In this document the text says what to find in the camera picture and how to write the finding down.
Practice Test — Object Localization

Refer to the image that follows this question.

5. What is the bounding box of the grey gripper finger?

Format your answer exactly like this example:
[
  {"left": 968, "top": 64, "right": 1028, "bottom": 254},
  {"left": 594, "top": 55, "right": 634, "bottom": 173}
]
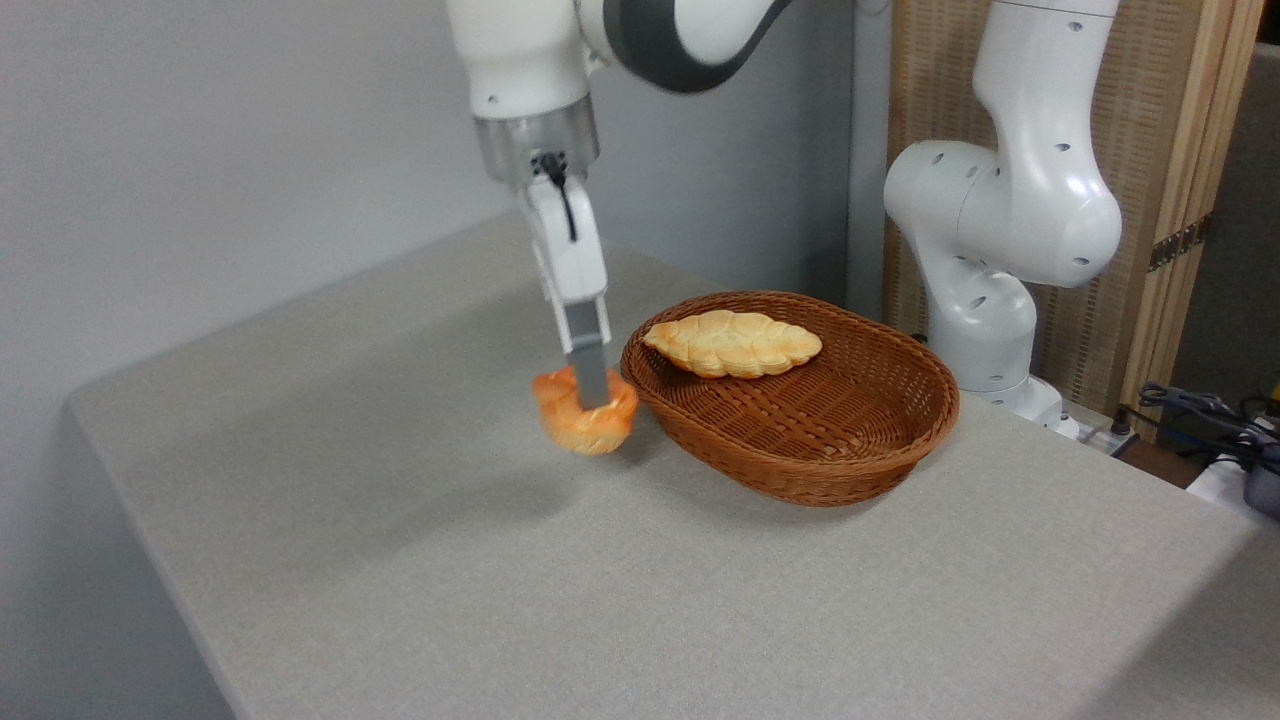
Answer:
[{"left": 556, "top": 294, "right": 614, "bottom": 412}]

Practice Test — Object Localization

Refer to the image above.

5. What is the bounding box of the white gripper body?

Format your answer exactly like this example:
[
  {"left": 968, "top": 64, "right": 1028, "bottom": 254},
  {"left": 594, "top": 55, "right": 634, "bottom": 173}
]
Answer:
[{"left": 516, "top": 175, "right": 610, "bottom": 305}]

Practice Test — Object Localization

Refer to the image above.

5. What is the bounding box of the round orange bread bun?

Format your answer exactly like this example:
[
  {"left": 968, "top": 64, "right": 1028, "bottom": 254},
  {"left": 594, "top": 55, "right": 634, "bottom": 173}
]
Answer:
[{"left": 531, "top": 365, "right": 640, "bottom": 458}]

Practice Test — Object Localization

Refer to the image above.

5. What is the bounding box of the long braided bread loaf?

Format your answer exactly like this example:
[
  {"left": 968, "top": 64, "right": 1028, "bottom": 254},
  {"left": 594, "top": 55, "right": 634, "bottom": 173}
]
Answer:
[{"left": 642, "top": 309, "right": 824, "bottom": 380}]

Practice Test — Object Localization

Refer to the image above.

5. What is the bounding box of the brown wicker basket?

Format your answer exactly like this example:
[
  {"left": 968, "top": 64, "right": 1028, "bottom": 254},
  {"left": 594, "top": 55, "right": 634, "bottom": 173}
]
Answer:
[{"left": 620, "top": 291, "right": 961, "bottom": 508}]

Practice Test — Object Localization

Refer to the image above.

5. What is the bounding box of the white power strip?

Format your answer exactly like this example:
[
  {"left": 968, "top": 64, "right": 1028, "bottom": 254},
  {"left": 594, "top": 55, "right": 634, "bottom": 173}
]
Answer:
[{"left": 1058, "top": 412, "right": 1138, "bottom": 458}]

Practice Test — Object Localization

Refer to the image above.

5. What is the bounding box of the metal screen hinge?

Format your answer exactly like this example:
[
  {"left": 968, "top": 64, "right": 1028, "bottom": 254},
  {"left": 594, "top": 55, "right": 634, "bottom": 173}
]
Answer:
[{"left": 1148, "top": 213, "right": 1214, "bottom": 273}]

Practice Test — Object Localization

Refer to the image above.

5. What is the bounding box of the dark grey box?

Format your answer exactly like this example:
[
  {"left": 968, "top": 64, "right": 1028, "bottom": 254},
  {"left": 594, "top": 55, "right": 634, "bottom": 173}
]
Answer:
[{"left": 1243, "top": 458, "right": 1280, "bottom": 520}]

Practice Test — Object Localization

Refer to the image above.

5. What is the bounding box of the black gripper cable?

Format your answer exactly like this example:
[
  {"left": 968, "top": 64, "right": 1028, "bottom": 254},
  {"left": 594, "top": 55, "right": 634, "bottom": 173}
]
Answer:
[{"left": 534, "top": 150, "right": 580, "bottom": 244}]

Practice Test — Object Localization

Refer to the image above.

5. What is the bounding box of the black cable bundle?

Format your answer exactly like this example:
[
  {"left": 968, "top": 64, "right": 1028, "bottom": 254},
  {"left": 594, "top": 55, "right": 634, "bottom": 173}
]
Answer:
[{"left": 1137, "top": 382, "right": 1280, "bottom": 473}]

